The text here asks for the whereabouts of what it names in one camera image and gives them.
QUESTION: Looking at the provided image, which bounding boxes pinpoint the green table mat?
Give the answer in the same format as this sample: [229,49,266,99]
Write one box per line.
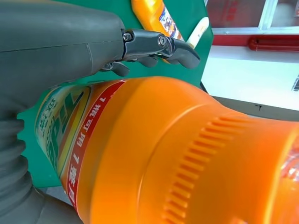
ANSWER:
[17,0,214,189]

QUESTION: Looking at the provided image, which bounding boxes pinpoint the cream white bottle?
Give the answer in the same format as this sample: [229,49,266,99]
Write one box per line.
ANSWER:
[186,16,210,49]

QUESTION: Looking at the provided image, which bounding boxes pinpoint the orange detergent bottle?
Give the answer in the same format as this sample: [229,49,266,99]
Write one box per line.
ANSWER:
[131,0,184,64]
[34,76,299,224]

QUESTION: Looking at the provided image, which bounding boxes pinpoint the white framed red cabinet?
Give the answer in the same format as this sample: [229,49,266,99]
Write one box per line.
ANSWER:
[205,0,299,53]

